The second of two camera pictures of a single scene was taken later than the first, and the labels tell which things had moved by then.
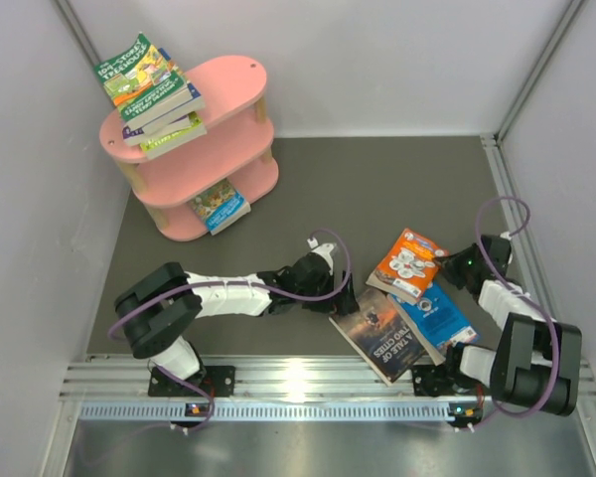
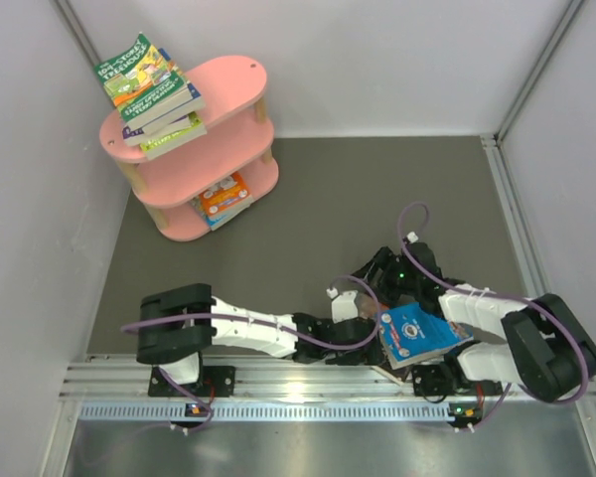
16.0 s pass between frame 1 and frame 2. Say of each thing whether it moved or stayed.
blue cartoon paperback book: moved
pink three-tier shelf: stayed
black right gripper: moved
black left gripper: moved
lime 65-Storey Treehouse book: stayed
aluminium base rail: stayed
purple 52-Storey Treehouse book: stayed
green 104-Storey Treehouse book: stayed
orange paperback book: moved
